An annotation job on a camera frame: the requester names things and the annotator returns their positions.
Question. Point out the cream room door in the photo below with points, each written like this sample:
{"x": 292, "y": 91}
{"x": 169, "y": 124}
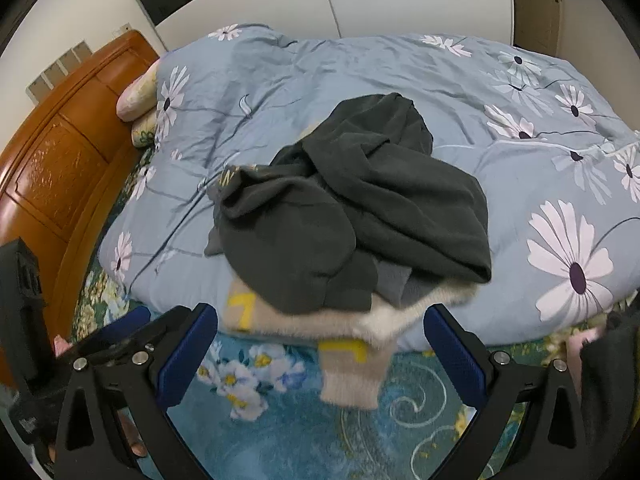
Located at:
{"x": 535, "y": 10}

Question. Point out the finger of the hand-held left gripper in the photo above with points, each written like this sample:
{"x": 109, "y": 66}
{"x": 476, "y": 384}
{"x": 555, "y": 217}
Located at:
{"x": 107, "y": 346}
{"x": 122, "y": 322}

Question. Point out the yellow floral pillow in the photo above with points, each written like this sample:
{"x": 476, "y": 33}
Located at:
{"x": 142, "y": 132}

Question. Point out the teal floral blanket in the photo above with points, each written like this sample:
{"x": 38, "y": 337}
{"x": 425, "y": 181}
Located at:
{"x": 300, "y": 435}

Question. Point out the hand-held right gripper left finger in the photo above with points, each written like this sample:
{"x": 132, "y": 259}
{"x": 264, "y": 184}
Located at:
{"x": 185, "y": 365}

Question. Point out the brown wooden headboard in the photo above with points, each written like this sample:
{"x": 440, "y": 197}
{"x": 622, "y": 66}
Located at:
{"x": 60, "y": 160}

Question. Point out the blue floral duvet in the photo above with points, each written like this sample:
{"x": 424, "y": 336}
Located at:
{"x": 350, "y": 70}

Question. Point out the black garment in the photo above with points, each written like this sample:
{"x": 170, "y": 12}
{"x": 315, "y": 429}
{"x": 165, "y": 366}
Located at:
{"x": 610, "y": 360}

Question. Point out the wall switch panel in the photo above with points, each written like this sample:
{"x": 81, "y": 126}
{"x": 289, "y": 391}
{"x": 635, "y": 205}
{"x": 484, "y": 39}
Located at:
{"x": 55, "y": 75}

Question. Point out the pink cream pillow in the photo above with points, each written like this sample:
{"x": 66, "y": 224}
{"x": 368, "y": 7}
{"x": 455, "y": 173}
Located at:
{"x": 135, "y": 97}

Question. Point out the person's left hand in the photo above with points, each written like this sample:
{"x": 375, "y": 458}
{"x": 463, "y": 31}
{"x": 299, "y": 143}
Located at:
{"x": 134, "y": 437}

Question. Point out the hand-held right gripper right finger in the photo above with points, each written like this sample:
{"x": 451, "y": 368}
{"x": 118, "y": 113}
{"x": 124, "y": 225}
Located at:
{"x": 452, "y": 355}

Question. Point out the beige fuzzy sweater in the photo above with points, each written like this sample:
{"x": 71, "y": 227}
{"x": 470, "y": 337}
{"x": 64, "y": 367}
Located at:
{"x": 350, "y": 375}

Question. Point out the dark green pants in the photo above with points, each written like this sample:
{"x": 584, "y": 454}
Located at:
{"x": 415, "y": 210}

